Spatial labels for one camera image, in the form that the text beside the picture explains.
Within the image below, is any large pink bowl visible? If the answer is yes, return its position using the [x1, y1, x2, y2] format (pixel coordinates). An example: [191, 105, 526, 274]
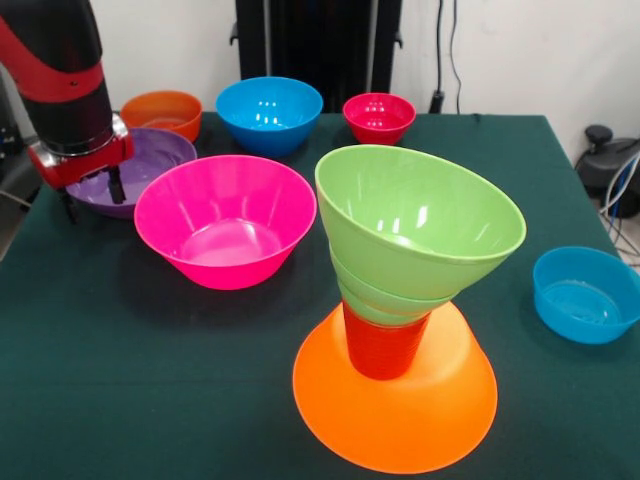
[133, 154, 318, 291]

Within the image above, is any blue bowl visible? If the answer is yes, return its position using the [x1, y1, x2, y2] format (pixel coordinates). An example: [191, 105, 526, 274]
[215, 76, 325, 158]

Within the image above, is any purple bowl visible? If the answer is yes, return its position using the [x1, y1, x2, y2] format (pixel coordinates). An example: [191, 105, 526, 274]
[64, 127, 198, 220]

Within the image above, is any large orange bowl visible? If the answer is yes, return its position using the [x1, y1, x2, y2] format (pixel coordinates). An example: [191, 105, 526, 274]
[292, 299, 499, 475]

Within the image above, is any black hanging cable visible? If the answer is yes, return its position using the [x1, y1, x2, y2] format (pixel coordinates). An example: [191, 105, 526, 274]
[429, 0, 464, 114]

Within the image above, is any dark green tablecloth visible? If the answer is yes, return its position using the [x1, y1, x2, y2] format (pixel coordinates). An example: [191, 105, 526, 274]
[0, 109, 640, 480]

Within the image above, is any tangle of cables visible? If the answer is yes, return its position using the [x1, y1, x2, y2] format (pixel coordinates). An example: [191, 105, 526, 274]
[599, 152, 640, 256]

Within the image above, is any blue cup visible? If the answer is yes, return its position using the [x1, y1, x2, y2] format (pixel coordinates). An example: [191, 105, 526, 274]
[532, 246, 640, 346]

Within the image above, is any small green bowl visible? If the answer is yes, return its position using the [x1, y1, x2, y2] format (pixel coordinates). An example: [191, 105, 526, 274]
[328, 249, 452, 327]

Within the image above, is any small crimson bowl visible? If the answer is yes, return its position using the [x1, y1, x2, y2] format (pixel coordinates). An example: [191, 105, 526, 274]
[342, 92, 417, 146]

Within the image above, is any orange cup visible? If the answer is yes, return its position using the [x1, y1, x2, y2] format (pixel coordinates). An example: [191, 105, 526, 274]
[342, 299, 429, 381]
[119, 90, 204, 144]

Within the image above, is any large green bowl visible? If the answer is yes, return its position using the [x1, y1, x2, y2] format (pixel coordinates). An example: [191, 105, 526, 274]
[314, 144, 528, 302]

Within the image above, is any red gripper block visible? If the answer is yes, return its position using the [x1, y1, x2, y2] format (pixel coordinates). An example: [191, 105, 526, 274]
[27, 113, 136, 226]

